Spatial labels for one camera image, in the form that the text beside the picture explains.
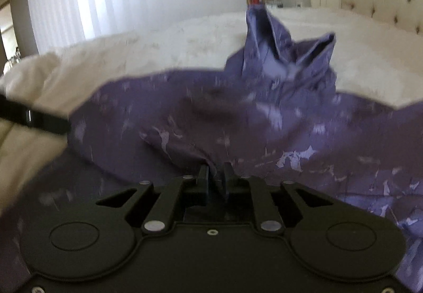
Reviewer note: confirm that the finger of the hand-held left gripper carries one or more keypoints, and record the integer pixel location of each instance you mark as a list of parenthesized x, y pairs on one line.
[(39, 119)]

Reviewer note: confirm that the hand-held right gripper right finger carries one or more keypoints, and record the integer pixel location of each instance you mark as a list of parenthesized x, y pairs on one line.
[(227, 180)]

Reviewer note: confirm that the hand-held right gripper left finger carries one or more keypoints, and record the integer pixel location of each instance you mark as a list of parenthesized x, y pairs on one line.
[(204, 180)]

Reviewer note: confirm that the purple patterned garment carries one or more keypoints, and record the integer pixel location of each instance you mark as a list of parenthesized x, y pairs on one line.
[(264, 121)]

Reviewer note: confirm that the white fluffy blanket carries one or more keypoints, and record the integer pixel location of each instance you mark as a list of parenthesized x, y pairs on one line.
[(148, 51)]

